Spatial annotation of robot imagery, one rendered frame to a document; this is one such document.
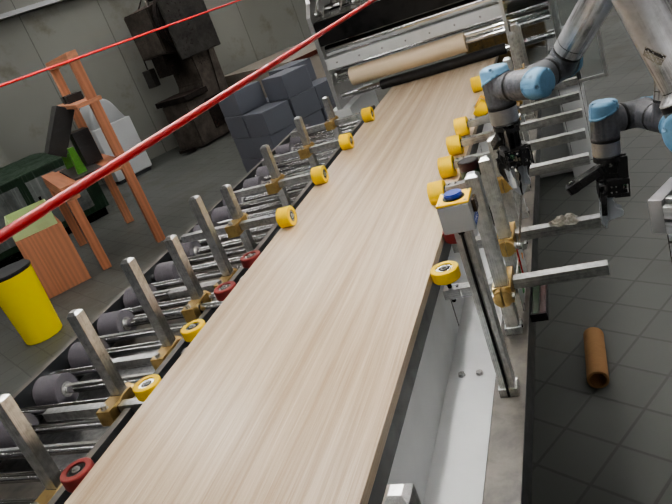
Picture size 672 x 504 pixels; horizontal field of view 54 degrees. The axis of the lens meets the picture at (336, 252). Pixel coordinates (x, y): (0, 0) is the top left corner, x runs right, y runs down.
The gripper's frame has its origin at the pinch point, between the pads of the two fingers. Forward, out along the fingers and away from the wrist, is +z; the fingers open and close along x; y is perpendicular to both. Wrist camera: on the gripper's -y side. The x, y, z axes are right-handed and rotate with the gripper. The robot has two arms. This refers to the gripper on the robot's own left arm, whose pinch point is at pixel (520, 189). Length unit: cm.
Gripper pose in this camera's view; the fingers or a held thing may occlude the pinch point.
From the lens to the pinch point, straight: 191.8
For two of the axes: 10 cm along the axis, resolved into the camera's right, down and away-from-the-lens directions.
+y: 0.6, 3.5, -9.3
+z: 3.2, 8.8, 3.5
